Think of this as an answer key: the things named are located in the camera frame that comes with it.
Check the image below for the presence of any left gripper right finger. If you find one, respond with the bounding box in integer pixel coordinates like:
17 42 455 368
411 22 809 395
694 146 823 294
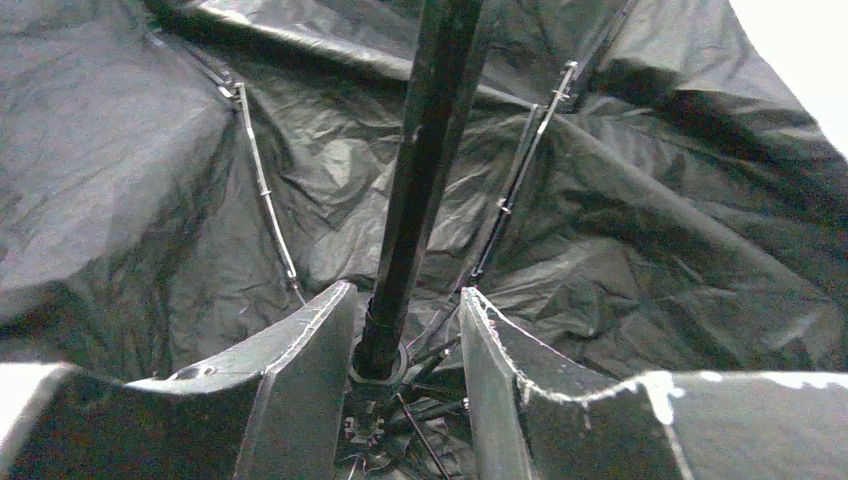
458 288 847 479

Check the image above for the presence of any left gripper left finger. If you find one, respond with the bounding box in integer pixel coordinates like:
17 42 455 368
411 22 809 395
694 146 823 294
1 281 358 479

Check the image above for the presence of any purple umbrella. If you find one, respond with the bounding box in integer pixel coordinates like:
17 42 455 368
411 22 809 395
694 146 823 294
1 1 847 479

